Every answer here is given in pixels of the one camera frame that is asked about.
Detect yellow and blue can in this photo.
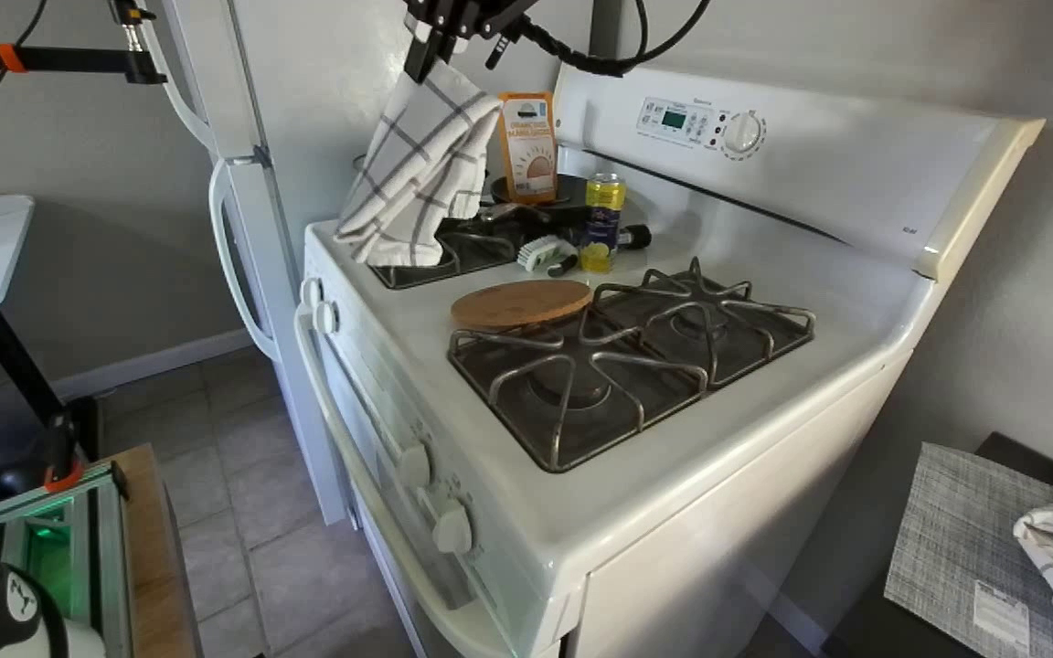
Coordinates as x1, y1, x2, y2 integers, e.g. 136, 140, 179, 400
577, 162, 629, 276

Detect black boom with orange tape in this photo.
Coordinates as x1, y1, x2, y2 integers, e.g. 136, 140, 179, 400
0, 42, 173, 89

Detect white freezer door handle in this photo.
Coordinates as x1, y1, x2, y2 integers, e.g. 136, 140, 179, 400
130, 22, 263, 167

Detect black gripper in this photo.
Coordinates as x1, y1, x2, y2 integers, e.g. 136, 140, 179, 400
401, 0, 535, 89

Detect white oven door handle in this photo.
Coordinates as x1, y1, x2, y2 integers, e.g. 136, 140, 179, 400
290, 303, 518, 658

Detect black dish rack container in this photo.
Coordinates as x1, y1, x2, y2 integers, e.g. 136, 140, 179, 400
370, 217, 535, 294

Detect red clamp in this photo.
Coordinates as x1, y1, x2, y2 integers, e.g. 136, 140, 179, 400
35, 411, 96, 496

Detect white refrigerator door handle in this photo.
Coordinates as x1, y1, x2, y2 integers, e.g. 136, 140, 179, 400
204, 150, 282, 367

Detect white refrigerator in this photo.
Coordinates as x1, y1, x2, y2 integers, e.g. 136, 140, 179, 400
154, 0, 602, 534

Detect white gas stove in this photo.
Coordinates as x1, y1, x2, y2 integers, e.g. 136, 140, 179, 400
291, 67, 1048, 658

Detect black burner grate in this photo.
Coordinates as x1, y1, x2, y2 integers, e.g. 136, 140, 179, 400
443, 257, 820, 477

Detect orange paper package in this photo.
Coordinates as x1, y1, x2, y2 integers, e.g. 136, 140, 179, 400
493, 89, 564, 206

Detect white timer dial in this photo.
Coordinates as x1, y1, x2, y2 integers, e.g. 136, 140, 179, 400
715, 105, 771, 162

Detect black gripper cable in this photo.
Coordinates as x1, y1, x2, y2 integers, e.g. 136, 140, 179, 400
498, 0, 715, 80

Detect white checkered towel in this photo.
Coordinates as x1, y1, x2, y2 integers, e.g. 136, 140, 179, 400
334, 58, 503, 272

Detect black low table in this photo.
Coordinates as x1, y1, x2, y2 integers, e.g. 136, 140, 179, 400
822, 429, 1053, 658

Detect aluminium frame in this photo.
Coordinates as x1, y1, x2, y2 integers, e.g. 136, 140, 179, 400
0, 466, 139, 658

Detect white brush green bristles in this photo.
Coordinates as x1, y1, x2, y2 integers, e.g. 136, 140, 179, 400
514, 236, 581, 277

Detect grey plaid mat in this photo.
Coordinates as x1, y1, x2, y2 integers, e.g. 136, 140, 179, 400
882, 438, 1053, 658

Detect wooden table top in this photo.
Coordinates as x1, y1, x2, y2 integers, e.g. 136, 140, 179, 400
106, 438, 204, 658

